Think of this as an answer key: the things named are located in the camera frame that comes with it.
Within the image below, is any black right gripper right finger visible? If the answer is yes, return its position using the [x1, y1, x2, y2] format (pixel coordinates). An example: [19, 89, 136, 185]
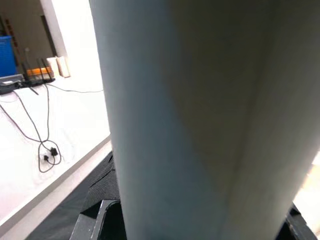
[274, 202, 320, 240]

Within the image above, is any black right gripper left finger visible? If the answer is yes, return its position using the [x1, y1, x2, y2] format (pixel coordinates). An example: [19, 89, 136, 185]
[71, 152, 128, 240]

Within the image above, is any white plastic table leg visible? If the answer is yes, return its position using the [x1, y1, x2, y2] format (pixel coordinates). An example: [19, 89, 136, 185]
[88, 0, 320, 240]

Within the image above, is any black tablecloth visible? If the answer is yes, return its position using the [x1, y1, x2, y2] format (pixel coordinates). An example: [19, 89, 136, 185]
[23, 149, 116, 240]

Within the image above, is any white plastic table top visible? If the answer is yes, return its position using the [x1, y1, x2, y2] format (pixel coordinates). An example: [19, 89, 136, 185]
[291, 152, 320, 208]

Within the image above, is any black antenna router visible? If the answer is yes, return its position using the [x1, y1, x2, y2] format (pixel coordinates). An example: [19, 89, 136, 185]
[21, 57, 56, 88]

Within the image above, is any beige cylindrical container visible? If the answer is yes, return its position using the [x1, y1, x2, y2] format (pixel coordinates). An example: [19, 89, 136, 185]
[56, 56, 71, 78]

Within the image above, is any orange flat box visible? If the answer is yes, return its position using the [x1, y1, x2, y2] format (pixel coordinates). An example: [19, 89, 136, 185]
[26, 67, 52, 76]

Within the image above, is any white cylindrical container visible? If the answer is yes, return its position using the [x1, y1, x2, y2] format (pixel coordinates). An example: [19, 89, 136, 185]
[46, 56, 60, 77]

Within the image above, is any black set-top box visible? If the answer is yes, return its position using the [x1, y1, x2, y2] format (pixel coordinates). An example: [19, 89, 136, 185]
[0, 74, 24, 96]

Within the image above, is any blue plastic crate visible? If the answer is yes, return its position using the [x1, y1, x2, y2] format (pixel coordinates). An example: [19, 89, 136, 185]
[0, 34, 18, 78]

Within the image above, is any black wall cable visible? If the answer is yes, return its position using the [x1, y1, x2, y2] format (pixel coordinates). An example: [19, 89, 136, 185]
[0, 83, 62, 173]

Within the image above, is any thin grey wall cable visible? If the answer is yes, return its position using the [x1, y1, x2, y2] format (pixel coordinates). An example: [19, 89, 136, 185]
[46, 83, 105, 94]

